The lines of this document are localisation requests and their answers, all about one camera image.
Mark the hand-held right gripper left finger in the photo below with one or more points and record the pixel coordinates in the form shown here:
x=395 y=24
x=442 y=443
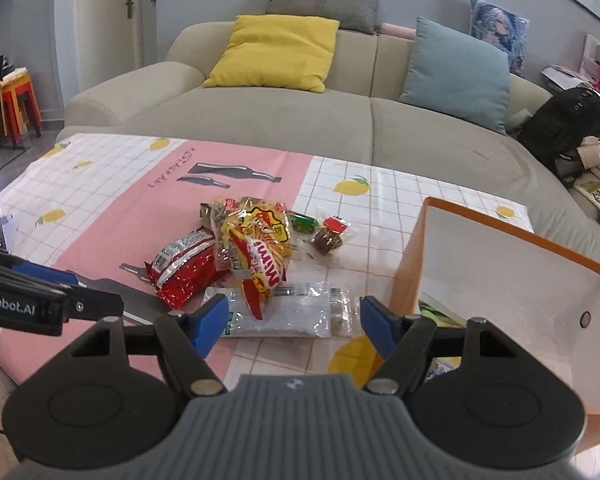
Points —
x=210 y=322

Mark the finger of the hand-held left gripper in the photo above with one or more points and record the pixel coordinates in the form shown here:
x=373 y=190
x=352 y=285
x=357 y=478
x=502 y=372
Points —
x=97 y=305
x=45 y=272

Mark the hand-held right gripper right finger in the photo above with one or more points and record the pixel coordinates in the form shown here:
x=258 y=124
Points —
x=377 y=325

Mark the yellow red striped snack packet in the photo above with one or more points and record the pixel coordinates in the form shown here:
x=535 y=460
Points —
x=262 y=275

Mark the clear packet with white contents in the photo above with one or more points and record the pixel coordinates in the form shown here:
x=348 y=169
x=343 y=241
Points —
x=290 y=312

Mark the red brown candy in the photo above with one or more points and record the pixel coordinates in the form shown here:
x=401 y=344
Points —
x=330 y=237

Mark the yellow waffle biscuit packet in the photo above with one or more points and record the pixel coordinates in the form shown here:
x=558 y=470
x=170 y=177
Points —
x=270 y=225

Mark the orange and white box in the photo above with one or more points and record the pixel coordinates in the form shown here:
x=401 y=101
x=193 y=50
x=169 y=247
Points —
x=505 y=280

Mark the pink white lemon print tablecloth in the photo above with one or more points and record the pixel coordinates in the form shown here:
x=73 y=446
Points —
x=105 y=220

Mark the green wrapped candy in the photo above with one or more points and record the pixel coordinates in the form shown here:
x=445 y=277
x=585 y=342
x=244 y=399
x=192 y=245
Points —
x=302 y=221

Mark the orange stool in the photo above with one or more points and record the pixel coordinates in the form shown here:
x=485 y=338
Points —
x=22 y=102

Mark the beige sofa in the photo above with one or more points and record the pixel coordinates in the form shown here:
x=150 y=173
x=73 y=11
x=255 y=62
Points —
x=280 y=120

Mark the printed tote bag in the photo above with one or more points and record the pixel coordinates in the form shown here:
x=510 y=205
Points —
x=597 y=195

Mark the teal pillow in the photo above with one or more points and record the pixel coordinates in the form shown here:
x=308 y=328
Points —
x=455 y=75

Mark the black backpack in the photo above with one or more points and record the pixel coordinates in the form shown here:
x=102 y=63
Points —
x=560 y=125

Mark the beige cloth bundle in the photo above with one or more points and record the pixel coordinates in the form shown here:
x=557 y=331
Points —
x=594 y=152

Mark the yellow pillow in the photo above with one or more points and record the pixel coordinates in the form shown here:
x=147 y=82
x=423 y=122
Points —
x=275 y=52

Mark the pink bolster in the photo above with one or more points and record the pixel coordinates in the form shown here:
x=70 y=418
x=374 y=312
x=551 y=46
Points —
x=395 y=31

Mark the blue printed pillow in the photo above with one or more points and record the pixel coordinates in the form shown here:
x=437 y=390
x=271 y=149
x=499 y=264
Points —
x=500 y=30

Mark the pile of books and papers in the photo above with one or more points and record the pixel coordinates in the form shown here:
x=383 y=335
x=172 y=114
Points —
x=575 y=72

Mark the grey pillow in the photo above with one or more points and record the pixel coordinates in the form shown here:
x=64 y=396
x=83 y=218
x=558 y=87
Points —
x=320 y=2

